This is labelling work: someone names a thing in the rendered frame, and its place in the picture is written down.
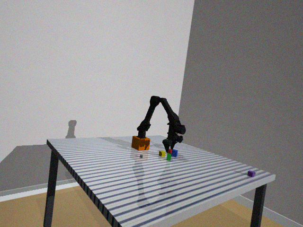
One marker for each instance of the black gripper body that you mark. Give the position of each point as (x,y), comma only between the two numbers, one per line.
(169,138)

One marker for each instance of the small purple block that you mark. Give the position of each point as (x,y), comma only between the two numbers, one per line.
(250,173)

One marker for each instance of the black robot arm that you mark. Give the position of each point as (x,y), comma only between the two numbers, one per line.
(174,123)

